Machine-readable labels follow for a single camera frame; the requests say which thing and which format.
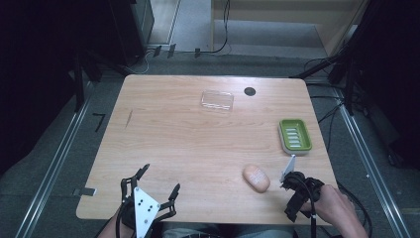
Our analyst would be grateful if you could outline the dark cabinet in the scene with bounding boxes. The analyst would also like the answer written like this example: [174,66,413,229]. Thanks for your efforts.
[108,0,156,67]

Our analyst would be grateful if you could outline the green soap dish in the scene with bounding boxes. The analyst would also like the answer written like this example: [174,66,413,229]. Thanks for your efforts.
[277,118,313,157]

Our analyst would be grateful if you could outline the clear plastic container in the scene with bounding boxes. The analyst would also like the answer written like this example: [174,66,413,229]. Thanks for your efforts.
[200,89,235,113]

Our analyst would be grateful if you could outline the bread roll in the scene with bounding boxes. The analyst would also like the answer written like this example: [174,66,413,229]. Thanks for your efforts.
[242,164,271,194]

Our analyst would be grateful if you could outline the black cable loop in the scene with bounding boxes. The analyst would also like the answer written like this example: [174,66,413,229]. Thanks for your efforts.
[336,181,373,238]

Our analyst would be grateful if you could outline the black hanging cable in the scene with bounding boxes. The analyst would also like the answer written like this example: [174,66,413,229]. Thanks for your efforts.
[197,0,232,56]

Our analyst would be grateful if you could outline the person's left hand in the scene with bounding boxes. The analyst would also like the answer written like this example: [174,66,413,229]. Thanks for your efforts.
[97,208,135,238]

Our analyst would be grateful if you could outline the person's right hand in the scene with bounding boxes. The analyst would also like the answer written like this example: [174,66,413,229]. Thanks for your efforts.
[300,183,359,229]

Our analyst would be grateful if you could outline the black stand legs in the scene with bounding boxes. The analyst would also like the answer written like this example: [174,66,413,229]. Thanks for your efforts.
[67,49,104,113]
[289,31,366,117]

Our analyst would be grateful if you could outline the black floor cables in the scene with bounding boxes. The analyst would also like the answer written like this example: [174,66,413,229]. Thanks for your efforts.
[309,93,346,154]

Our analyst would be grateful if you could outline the light wooden shelf unit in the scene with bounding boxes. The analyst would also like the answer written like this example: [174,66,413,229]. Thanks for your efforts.
[210,0,370,58]

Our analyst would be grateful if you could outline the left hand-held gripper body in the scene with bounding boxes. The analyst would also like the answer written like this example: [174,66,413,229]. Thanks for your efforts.
[115,186,162,238]

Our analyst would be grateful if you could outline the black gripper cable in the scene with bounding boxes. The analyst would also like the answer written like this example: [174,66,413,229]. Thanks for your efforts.
[286,172,319,238]

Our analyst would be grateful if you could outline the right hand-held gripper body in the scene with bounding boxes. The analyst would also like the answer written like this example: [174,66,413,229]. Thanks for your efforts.
[279,154,327,212]

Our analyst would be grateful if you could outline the white floor cable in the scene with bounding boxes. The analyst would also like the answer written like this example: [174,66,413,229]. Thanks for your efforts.
[127,48,157,75]

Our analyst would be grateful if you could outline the metal floor rail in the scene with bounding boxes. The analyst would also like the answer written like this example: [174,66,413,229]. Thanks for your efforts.
[14,93,94,238]
[336,97,413,238]

